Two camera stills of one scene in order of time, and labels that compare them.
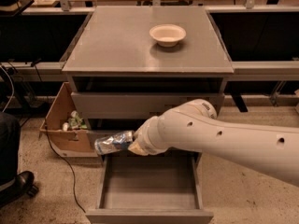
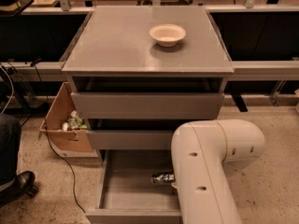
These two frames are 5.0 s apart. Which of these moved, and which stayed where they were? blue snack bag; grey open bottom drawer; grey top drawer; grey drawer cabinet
Moved: blue snack bag
Stayed: grey drawer cabinet; grey open bottom drawer; grey top drawer
